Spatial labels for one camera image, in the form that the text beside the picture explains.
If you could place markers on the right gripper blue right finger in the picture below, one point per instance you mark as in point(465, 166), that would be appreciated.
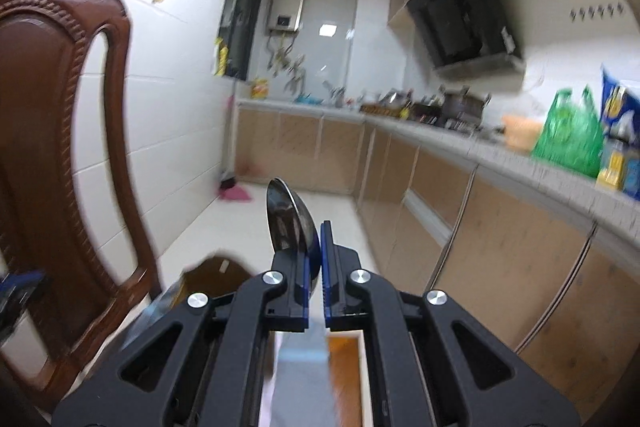
point(342, 312)

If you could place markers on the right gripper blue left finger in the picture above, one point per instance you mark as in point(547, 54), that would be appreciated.
point(277, 299)

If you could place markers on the stainless steel ladle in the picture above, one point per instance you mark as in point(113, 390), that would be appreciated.
point(291, 226)

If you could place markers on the chrome kitchen faucet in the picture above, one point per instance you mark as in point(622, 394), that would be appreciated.
point(336, 94)

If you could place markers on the beige kitchen cabinets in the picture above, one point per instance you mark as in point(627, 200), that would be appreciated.
point(545, 259)

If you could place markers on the wooden slatted utensil holder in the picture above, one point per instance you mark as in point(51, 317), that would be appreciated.
point(217, 275)

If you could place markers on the grey pink striped cloth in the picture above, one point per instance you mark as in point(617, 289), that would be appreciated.
point(297, 390)

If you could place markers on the pink broom dustpan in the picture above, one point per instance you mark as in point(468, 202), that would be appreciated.
point(228, 186)

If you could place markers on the yellow box on counter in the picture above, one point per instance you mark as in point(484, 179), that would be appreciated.
point(259, 89)

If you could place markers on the black cooking pot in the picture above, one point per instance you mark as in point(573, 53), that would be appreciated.
point(463, 106)

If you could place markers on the orange plastic bag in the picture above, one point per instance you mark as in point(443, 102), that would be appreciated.
point(521, 134)

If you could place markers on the yellow detergent bottle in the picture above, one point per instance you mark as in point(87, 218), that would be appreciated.
point(220, 57)

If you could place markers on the carved brown wooden chair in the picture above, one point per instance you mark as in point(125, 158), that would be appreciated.
point(44, 46)

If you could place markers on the green plastic bag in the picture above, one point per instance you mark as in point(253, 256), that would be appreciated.
point(572, 136)

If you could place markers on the black range hood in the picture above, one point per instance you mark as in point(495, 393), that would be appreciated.
point(466, 38)

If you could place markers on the blue snack bag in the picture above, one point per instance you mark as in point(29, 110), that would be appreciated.
point(619, 164)

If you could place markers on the white gas water heater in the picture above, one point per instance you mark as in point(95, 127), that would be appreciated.
point(285, 15)

